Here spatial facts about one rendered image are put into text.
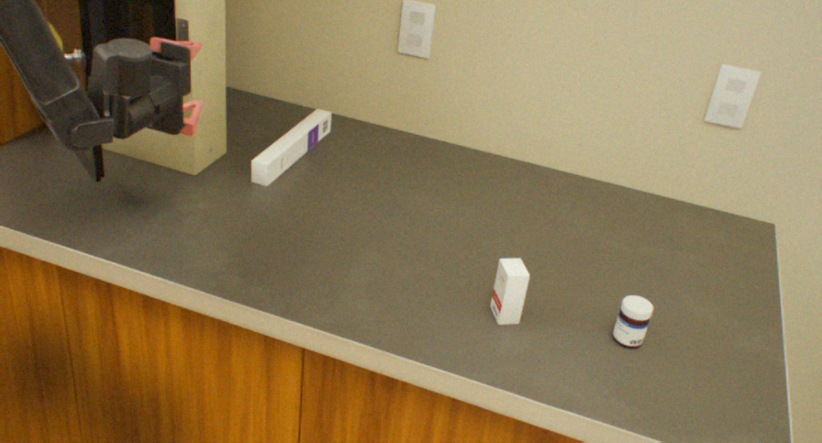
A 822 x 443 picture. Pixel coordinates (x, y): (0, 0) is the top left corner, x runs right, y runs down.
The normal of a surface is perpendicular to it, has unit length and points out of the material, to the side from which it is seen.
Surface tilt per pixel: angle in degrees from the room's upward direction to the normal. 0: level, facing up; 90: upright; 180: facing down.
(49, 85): 88
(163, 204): 0
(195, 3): 90
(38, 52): 95
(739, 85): 90
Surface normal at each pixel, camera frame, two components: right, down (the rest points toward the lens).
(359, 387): -0.35, 0.44
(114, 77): 0.62, 0.54
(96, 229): 0.10, -0.86
